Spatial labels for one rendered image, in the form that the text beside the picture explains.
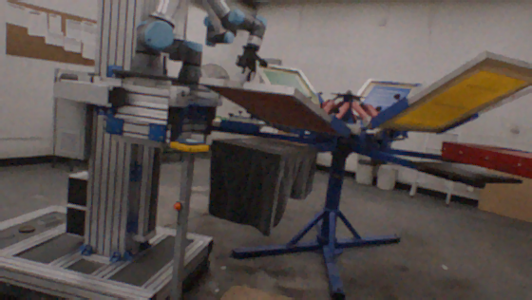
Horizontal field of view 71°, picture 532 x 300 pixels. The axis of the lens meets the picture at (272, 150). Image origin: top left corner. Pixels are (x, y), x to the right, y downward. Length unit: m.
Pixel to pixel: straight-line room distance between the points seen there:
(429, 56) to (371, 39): 0.98
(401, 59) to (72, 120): 5.20
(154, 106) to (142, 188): 0.56
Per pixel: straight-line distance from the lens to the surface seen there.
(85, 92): 1.87
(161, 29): 1.73
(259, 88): 1.82
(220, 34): 2.52
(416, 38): 6.47
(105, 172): 2.23
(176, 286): 2.04
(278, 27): 7.50
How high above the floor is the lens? 1.23
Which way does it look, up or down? 8 degrees down
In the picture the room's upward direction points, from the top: 7 degrees clockwise
